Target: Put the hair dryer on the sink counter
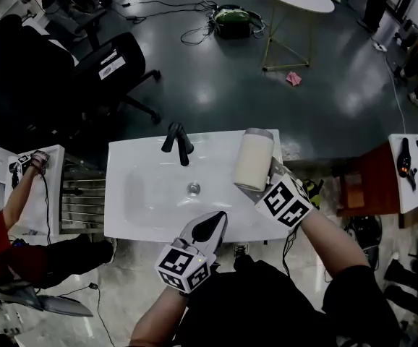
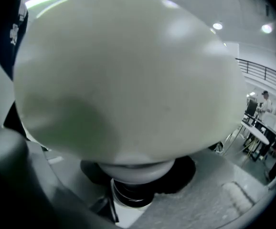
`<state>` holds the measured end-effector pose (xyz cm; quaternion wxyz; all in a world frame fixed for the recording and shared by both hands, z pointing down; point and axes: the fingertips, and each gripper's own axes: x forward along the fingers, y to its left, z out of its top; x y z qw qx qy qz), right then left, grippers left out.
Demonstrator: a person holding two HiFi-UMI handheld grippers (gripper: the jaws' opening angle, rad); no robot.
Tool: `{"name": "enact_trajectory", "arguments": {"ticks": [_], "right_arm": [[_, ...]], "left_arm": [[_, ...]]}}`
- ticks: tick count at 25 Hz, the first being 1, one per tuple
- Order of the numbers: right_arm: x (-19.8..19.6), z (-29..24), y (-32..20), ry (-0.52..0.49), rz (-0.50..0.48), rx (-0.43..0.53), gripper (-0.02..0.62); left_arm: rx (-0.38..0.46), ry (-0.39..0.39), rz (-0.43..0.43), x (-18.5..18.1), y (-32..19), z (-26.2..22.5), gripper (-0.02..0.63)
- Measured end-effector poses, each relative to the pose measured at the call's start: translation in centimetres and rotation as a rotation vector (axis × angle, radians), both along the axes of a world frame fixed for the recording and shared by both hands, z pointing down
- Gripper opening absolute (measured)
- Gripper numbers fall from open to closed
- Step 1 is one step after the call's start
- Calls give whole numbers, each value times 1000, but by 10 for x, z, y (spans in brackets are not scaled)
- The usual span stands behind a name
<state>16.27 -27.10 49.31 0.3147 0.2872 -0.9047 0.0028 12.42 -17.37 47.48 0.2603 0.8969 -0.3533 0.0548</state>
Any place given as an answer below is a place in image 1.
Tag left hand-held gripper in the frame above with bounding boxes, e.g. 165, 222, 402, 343
153, 210, 229, 295

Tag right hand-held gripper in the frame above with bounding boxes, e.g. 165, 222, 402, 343
234, 155, 315, 228

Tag cream cylindrical bottle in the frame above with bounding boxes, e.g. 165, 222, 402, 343
233, 127, 276, 192

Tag person's right forearm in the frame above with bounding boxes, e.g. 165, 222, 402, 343
295, 207, 371, 286

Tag person's left forearm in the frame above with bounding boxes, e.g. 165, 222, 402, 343
129, 283, 192, 347

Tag person's shoe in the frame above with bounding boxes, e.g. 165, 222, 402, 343
233, 243, 250, 264

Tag yellow-green bag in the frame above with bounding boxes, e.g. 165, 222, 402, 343
302, 178, 325, 210

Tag person's black clothing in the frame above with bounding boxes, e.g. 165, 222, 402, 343
174, 258, 406, 347

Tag wooden cabinet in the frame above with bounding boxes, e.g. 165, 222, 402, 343
337, 142, 401, 218

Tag metal rack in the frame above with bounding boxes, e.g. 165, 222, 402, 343
59, 153, 108, 235

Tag grey chair armrest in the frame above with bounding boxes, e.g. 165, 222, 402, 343
0, 275, 95, 319

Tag green and black bag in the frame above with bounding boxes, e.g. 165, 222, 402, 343
210, 4, 266, 40

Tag black floor equipment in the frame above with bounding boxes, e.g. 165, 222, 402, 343
382, 235, 418, 325

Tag black office chair paper label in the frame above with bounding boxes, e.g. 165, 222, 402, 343
69, 31, 163, 148

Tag black office chair with headrest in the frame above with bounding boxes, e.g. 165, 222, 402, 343
0, 13, 78, 147

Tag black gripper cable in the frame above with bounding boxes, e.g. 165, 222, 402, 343
282, 226, 301, 278

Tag tangle of black cables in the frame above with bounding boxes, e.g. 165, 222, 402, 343
344, 213, 383, 252

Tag white cable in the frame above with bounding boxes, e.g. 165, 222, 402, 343
382, 51, 407, 134

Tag black floor cables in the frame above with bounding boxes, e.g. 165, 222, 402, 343
120, 0, 219, 47

